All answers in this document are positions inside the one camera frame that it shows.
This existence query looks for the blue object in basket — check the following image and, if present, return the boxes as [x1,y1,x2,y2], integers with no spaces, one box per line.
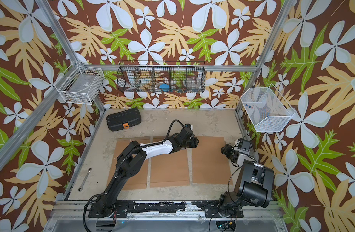
[159,83,170,93]

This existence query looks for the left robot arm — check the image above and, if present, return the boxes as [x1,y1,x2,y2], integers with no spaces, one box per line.
[88,124,199,218]

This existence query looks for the brown file bag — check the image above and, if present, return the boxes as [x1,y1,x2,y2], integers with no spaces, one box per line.
[106,137,151,191]
[150,149,190,188]
[192,136,231,185]

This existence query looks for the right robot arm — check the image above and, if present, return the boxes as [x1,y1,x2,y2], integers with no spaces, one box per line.
[218,145,274,218]

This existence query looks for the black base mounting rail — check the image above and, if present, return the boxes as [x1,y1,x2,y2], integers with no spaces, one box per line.
[86,200,244,218]

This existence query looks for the silver wrench on table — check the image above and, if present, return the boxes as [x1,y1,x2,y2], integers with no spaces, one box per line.
[78,168,92,191]

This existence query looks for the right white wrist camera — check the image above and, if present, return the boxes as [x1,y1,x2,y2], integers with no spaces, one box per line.
[233,138,252,155]

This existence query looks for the black wire basket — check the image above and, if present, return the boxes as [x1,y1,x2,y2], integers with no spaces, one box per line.
[116,61,206,93]

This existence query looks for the white mesh basket right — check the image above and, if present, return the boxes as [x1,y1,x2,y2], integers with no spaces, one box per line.
[241,85,296,133]

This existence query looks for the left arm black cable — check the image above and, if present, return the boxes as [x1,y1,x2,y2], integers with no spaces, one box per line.
[83,119,185,232]

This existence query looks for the white wire basket left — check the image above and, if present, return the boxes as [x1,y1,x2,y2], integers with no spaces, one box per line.
[56,66,105,105]

